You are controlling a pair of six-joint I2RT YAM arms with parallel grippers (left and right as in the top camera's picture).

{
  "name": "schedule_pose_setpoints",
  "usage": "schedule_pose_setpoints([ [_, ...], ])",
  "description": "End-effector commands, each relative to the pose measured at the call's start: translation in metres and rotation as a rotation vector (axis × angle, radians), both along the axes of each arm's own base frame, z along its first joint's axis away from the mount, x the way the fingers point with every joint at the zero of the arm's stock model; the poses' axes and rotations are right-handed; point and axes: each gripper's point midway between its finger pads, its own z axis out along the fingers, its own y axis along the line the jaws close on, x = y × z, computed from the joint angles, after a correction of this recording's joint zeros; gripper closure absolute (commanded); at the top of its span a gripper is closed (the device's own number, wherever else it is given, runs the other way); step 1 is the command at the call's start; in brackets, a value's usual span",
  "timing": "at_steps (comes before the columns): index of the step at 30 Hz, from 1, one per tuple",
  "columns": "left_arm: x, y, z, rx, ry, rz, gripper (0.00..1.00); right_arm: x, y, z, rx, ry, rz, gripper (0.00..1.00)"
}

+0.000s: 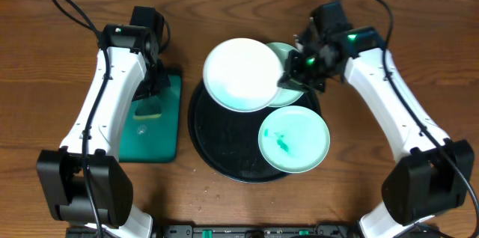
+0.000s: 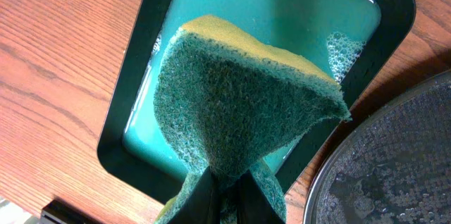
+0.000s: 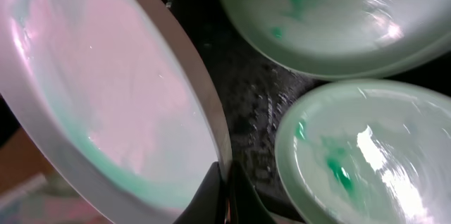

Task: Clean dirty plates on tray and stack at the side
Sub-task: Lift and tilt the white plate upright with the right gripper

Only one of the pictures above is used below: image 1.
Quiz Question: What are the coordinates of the green yellow sponge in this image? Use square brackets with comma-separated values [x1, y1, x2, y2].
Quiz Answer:
[133, 96, 162, 120]

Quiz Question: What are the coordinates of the white plate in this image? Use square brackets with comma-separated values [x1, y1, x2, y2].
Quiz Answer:
[203, 38, 284, 112]

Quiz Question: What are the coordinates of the mint green plate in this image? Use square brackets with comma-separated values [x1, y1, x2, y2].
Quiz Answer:
[266, 42, 303, 108]
[257, 106, 331, 174]

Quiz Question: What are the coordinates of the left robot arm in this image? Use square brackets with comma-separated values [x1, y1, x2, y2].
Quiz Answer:
[37, 25, 170, 237]

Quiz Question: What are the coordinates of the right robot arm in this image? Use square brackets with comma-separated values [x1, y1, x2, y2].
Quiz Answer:
[278, 25, 478, 237]

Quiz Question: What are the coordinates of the black rectangular water tray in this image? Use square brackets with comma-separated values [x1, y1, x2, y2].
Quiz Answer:
[119, 69, 183, 163]

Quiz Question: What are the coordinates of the round black serving tray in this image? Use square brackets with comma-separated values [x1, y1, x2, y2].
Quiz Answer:
[187, 80, 323, 184]

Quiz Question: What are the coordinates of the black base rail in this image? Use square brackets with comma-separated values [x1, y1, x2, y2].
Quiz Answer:
[65, 224, 364, 238]

